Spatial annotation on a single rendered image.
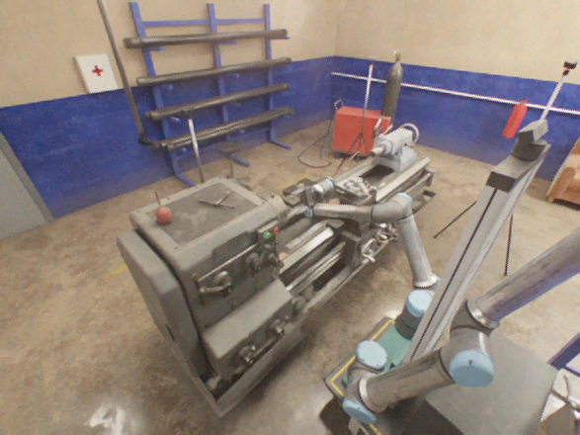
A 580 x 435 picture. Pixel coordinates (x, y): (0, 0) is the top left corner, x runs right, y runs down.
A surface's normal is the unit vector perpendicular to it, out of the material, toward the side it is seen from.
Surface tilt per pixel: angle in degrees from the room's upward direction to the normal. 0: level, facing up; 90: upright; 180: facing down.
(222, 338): 32
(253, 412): 0
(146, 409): 0
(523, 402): 0
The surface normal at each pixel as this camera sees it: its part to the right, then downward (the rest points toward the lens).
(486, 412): 0.00, -0.81
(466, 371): -0.34, 0.46
